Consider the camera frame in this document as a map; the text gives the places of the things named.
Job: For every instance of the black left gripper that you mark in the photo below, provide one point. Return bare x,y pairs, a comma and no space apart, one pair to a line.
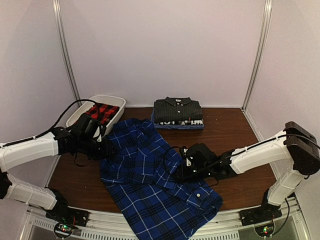
106,150

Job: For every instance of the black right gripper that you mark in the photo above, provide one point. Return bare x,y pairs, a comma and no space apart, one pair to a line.
183,176

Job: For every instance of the blue plaid long sleeve shirt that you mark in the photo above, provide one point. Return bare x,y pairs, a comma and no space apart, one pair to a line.
143,166

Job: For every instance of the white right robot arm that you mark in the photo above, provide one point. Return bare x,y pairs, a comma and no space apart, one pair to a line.
294,144

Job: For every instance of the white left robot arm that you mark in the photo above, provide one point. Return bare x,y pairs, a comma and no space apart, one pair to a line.
56,142

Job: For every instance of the red black plaid shirt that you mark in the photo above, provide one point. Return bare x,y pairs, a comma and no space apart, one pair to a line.
104,113

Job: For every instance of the black white graphic folded shirt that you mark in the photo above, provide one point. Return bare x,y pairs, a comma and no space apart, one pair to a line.
182,122

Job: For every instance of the white plastic basket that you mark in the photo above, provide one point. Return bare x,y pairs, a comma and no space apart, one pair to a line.
103,99

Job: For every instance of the blue checked folded shirt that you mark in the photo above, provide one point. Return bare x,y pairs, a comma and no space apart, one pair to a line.
175,127

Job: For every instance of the dark grey striped folded shirt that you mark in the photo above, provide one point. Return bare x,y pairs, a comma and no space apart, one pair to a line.
176,109

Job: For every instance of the left circuit board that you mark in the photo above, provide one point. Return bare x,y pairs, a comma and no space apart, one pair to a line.
63,230

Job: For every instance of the circuit board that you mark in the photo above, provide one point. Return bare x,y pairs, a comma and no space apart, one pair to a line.
63,230
265,230

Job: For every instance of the right circuit board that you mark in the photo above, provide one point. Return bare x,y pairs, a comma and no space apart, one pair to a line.
265,230

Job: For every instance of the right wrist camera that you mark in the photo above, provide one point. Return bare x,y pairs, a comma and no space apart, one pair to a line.
199,155

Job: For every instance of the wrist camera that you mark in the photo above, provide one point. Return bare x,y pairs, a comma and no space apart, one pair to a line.
199,155
87,128

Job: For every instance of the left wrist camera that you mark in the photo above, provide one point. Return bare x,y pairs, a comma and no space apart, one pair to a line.
87,128

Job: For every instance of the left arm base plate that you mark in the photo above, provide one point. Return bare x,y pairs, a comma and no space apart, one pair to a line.
66,215

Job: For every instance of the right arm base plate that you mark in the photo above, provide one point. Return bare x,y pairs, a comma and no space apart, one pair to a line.
258,215

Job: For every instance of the aluminium corner post right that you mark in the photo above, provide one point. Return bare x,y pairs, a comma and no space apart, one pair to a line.
263,36

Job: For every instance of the aluminium corner post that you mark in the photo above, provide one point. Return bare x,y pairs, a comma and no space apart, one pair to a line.
64,49
263,36

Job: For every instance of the aluminium corner post left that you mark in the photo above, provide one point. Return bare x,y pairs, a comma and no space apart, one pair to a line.
64,49

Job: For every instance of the aluminium front rail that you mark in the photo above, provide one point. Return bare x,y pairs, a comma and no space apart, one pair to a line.
157,222

